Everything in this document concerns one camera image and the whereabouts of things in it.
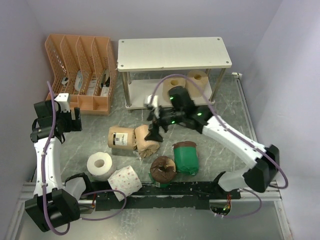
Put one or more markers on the beige paper towel roll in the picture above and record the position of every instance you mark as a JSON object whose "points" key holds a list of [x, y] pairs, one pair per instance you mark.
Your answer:
{"points": [[200, 78], [170, 83]]}

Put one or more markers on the orange plastic file organizer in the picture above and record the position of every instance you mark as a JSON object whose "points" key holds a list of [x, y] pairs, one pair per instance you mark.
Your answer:
{"points": [[85, 68]]}

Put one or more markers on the green paper roll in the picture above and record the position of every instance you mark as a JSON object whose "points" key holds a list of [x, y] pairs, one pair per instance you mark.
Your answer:
{"points": [[186, 157]]}

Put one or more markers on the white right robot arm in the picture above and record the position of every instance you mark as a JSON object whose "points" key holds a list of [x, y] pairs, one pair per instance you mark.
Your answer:
{"points": [[261, 162]]}

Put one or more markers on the brown-topped green roll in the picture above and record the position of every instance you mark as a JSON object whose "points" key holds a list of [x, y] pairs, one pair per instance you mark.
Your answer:
{"points": [[163, 170]]}

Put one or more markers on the brown paper wrapped roll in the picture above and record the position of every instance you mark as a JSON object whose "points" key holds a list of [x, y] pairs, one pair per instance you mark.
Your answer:
{"points": [[145, 148]]}

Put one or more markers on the brown wrapped roll with label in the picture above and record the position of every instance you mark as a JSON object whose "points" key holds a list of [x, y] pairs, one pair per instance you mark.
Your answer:
{"points": [[123, 138]]}

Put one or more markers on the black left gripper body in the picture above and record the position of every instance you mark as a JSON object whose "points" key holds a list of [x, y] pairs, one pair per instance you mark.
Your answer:
{"points": [[68, 124]]}

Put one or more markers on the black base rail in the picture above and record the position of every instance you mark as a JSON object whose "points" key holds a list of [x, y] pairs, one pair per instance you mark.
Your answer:
{"points": [[196, 194]]}

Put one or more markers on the white red-dotted paper roll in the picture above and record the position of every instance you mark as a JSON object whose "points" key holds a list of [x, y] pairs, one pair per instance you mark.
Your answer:
{"points": [[125, 180]]}

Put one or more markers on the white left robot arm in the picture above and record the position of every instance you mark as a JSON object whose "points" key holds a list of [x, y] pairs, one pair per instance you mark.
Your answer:
{"points": [[54, 203]]}

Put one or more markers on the white two-tier shelf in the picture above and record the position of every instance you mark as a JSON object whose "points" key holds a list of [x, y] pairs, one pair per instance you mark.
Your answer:
{"points": [[168, 54]]}

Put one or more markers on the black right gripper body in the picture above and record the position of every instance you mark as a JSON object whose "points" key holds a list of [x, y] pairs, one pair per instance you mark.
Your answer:
{"points": [[167, 117]]}

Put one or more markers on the plain white paper roll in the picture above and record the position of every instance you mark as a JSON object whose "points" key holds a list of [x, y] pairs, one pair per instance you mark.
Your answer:
{"points": [[100, 165]]}

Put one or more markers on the white wall bracket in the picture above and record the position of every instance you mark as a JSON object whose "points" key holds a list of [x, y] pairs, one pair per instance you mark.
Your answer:
{"points": [[237, 75]]}

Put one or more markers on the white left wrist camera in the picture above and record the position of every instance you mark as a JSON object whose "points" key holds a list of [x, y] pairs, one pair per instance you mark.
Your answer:
{"points": [[63, 100]]}

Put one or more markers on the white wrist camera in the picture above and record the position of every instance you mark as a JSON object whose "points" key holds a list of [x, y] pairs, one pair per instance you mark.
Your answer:
{"points": [[63, 100], [151, 102]]}

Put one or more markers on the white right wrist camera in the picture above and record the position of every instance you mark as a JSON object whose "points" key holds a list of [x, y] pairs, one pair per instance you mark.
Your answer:
{"points": [[151, 102]]}

